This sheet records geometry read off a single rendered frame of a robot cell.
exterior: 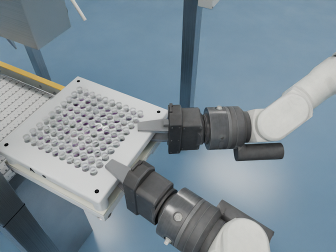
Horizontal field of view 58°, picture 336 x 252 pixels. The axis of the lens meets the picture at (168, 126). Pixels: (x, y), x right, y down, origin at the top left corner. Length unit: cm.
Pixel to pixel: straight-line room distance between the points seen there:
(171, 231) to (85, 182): 17
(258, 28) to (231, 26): 25
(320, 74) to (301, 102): 9
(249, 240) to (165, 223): 12
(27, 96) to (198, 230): 64
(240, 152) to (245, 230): 21
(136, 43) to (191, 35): 145
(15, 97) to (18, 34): 27
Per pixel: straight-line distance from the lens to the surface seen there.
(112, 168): 55
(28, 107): 90
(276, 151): 65
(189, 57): 139
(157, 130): 59
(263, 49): 277
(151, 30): 290
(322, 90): 69
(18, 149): 64
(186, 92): 152
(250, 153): 63
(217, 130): 59
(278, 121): 61
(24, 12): 66
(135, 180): 48
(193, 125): 58
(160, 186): 49
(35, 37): 68
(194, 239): 47
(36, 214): 119
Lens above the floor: 148
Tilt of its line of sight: 48 degrees down
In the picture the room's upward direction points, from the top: straight up
